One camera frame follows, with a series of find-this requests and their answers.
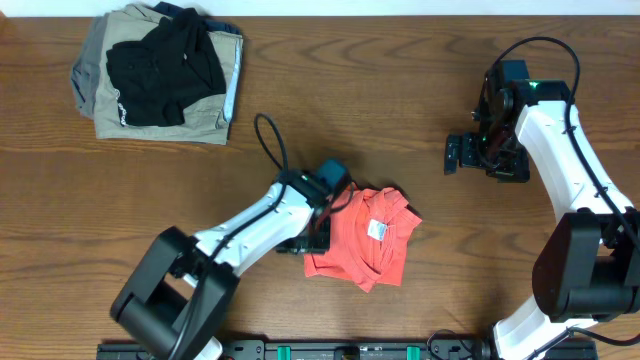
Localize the red orange t-shirt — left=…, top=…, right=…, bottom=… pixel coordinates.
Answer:
left=304, top=187, right=421, bottom=293

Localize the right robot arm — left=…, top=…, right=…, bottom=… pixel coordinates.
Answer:
left=444, top=77, right=639, bottom=359

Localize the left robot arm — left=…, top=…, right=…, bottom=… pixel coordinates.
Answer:
left=110, top=170, right=336, bottom=359

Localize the khaki folded garment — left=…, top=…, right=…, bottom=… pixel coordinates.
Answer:
left=93, top=3, right=243, bottom=145

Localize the black folded garment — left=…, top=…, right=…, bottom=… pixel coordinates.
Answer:
left=106, top=8, right=226, bottom=127

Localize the grey folded garment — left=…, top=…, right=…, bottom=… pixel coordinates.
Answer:
left=70, top=15, right=108, bottom=119

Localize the black mounting rail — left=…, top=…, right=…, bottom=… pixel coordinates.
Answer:
left=96, top=337, right=599, bottom=360

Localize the black looped base cable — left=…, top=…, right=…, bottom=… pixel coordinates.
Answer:
left=427, top=328, right=476, bottom=360

